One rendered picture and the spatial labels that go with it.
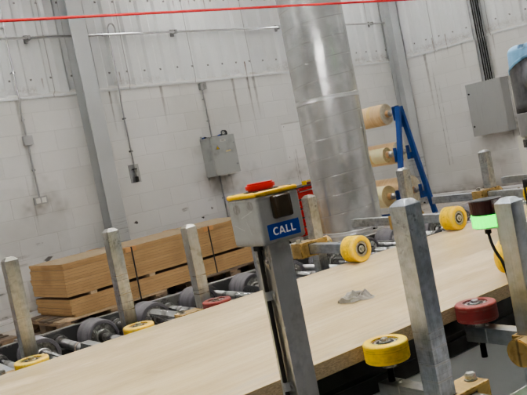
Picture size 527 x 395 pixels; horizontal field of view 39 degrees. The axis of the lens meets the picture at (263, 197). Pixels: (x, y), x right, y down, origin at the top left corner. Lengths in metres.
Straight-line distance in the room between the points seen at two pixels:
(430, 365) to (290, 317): 0.29
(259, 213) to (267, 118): 9.54
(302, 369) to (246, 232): 0.20
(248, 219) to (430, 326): 0.36
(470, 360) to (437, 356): 0.41
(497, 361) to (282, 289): 0.77
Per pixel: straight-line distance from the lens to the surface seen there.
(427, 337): 1.18
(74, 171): 8.73
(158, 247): 7.66
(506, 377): 1.69
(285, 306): 0.99
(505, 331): 1.47
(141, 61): 9.47
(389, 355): 1.31
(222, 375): 1.35
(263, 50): 10.73
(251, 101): 10.34
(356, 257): 2.21
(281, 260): 0.99
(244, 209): 0.97
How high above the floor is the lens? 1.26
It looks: 3 degrees down
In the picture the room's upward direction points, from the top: 11 degrees counter-clockwise
